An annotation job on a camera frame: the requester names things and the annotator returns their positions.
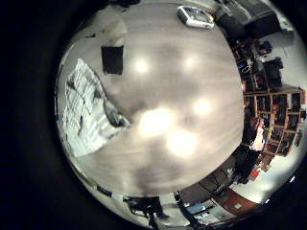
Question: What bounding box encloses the white flat device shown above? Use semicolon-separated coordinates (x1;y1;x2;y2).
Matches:
176;5;216;31

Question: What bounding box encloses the black tripod stand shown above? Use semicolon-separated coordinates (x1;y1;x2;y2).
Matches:
122;195;171;226

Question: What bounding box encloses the wooden cube shelf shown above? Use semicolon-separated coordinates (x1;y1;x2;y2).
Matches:
243;85;305;157

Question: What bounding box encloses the grey striped cloth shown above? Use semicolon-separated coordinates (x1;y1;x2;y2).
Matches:
61;57;132;158

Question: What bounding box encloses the red floor mat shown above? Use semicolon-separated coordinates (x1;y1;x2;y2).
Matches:
212;188;261;219

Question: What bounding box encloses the large black case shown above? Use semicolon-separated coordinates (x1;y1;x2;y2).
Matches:
213;0;283;41

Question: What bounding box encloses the person in dark clothes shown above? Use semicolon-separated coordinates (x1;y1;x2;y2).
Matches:
238;115;267;186

